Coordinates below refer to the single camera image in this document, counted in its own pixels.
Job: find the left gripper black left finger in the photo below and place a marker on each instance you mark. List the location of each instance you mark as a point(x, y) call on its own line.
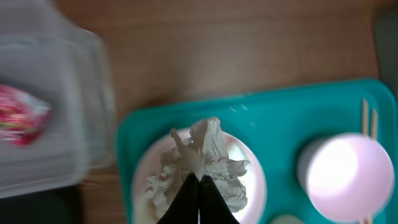
point(184, 207)

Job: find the grey dish rack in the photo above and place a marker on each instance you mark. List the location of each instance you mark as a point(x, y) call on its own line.
point(385, 36)

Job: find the wooden chopstick right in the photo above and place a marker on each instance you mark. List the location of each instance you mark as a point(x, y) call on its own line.
point(374, 124)

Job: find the teal plastic tray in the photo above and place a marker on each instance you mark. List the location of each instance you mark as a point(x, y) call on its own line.
point(272, 125)

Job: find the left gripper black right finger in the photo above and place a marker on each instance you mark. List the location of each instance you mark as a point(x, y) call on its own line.
point(213, 208)

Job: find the red snack wrapper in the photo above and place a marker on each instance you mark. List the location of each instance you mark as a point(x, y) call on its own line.
point(23, 115)

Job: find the small pink plate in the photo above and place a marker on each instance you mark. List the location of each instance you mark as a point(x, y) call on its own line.
point(347, 177)

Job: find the large pink plate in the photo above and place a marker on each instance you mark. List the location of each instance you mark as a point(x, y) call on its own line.
point(254, 180)

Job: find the white tissue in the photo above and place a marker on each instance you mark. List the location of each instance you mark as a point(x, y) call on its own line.
point(203, 153)

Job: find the black waste tray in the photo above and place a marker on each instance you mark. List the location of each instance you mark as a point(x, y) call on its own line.
point(57, 206)

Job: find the clear plastic bin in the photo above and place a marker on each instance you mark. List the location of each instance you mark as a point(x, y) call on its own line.
point(72, 74)

